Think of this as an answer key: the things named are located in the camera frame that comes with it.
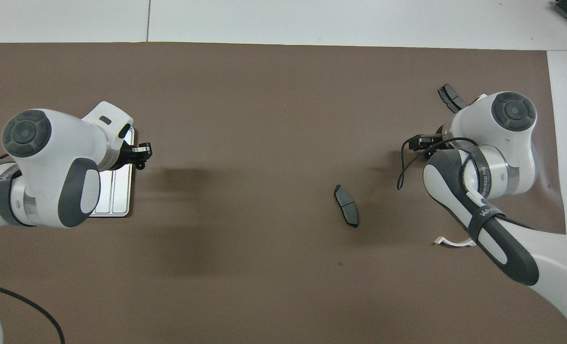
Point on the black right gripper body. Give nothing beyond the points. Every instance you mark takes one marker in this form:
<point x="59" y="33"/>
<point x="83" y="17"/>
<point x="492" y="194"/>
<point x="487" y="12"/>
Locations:
<point x="433" y="142"/>

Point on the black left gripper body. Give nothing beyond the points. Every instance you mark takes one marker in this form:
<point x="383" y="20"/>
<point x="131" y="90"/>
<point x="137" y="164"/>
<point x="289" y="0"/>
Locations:
<point x="133" y="155"/>

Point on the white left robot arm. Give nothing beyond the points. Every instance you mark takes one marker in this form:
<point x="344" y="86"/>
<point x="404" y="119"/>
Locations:
<point x="49" y="143"/>

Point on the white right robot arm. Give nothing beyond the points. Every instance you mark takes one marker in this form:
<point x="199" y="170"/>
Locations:
<point x="498" y="138"/>

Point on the silver metal tray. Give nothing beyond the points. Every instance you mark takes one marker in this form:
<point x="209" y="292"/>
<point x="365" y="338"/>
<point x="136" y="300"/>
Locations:
<point x="118" y="191"/>

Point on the short dark grey brake pad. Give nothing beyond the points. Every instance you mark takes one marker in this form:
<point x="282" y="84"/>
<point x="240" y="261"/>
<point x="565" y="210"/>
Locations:
<point x="448" y="94"/>

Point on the long dark grey brake pad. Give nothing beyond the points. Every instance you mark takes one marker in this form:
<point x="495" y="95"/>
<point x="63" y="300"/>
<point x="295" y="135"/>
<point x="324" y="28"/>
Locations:
<point x="346" y="205"/>

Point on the brown paper mat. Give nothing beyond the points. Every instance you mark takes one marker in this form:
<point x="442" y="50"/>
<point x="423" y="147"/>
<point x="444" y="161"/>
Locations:
<point x="264" y="119"/>

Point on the white curved plastic bracket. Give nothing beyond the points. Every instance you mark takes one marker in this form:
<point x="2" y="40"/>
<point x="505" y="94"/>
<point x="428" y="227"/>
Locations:
<point x="450" y="243"/>

